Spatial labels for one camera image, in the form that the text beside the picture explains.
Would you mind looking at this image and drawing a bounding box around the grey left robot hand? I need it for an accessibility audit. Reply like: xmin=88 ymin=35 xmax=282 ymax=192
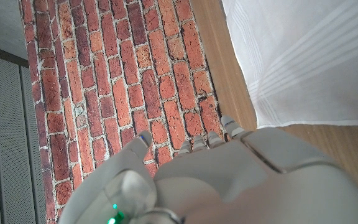
xmin=57 ymin=114 xmax=358 ymax=224

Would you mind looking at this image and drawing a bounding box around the white handkerchief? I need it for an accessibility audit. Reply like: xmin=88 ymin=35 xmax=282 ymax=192
xmin=221 ymin=0 xmax=358 ymax=129

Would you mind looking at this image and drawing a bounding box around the red brick print backdrop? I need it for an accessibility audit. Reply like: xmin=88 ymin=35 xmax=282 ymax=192
xmin=17 ymin=0 xmax=226 ymax=224

